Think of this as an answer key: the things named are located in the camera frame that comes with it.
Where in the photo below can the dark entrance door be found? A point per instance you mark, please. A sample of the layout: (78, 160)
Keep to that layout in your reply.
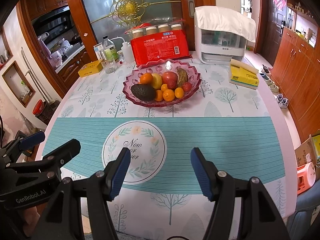
(268, 30)

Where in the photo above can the white shoe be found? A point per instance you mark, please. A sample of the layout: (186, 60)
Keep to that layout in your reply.
(265, 76)

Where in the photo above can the orange tangerine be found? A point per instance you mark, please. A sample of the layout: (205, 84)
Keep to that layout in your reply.
(158, 95)
(168, 95)
(146, 78)
(164, 87)
(179, 92)

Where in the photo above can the black door lock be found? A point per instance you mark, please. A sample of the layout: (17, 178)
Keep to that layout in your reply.
(281, 31)

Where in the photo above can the clear bottle green label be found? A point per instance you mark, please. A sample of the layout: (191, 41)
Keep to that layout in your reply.
(111, 51)

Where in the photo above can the brown overripe banana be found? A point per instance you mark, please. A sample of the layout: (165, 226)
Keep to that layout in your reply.
(182, 76)

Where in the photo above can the clear drinking glass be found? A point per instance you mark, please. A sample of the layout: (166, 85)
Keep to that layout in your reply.
(109, 66)

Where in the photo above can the red apple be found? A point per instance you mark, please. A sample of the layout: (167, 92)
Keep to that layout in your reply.
(169, 77)

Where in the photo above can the tall wooden cabinet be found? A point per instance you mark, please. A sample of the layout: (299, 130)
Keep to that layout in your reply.
(300, 67)

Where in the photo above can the small glass jar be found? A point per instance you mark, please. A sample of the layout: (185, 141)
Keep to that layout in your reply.
(120, 57)

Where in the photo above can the wooden kitchen base cabinet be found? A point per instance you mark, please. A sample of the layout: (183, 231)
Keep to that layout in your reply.
(72, 70)

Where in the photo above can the silver metal can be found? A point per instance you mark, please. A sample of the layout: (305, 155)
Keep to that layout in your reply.
(102, 55)

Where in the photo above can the white towel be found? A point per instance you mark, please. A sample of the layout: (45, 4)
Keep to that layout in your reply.
(225, 20)

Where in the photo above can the brown wicker bin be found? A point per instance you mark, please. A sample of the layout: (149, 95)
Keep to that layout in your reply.
(46, 113)

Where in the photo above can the wooden wall niche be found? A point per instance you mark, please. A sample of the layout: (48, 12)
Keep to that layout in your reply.
(18, 85)

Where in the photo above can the pink plastic stool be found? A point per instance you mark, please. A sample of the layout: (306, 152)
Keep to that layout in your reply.
(306, 177)

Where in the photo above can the grey metal pole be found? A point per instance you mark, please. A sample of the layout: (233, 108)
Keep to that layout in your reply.
(32, 75)

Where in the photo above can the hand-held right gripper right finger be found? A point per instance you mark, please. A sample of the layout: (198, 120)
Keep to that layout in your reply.
(201, 175)

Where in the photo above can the red paper cup package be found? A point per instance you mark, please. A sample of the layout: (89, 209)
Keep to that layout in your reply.
(160, 47)

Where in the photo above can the yellow spotted pear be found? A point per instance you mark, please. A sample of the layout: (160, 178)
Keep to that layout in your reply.
(157, 81)

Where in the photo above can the yellow cardboard box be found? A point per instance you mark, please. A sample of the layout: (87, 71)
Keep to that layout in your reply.
(90, 69)

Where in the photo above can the white blue sneaker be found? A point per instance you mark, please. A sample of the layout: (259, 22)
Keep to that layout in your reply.
(282, 101)

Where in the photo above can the dark shoe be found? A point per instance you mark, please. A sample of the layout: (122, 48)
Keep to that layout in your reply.
(266, 69)

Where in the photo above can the white countertop appliance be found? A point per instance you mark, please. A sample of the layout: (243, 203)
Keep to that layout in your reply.
(217, 55)

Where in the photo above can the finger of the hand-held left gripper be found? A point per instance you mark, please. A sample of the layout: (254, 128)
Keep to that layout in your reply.
(32, 138)
(67, 150)

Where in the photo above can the gold door ornament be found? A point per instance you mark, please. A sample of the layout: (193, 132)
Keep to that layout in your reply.
(129, 7)

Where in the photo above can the pink kettle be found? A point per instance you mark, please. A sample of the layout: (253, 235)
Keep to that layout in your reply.
(58, 53)

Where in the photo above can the blue chair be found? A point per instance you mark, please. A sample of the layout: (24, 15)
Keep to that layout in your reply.
(305, 212)

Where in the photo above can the yellow tissue pack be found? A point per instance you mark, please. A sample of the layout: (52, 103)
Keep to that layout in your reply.
(243, 77)

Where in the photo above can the pink glass bowl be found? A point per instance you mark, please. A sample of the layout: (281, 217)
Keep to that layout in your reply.
(128, 81)

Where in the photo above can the red door decoration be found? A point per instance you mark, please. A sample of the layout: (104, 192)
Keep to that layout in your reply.
(279, 1)

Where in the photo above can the beige shoe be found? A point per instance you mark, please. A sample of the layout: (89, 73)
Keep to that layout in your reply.
(273, 86)

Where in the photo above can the dark green avocado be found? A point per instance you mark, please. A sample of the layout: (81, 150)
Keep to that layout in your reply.
(143, 92)

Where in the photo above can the black range hood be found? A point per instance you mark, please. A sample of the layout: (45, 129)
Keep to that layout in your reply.
(52, 20)

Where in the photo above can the brown cardboard box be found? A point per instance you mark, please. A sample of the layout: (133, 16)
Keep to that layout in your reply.
(303, 155)

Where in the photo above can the red lid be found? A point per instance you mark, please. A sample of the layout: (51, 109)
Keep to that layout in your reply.
(38, 107)

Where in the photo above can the small white carton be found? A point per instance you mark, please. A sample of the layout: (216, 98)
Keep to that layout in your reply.
(97, 51)

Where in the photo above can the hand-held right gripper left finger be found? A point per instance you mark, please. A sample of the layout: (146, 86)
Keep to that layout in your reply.
(118, 175)

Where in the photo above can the white squeeze bottle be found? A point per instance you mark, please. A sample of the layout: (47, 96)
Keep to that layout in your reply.
(128, 53)

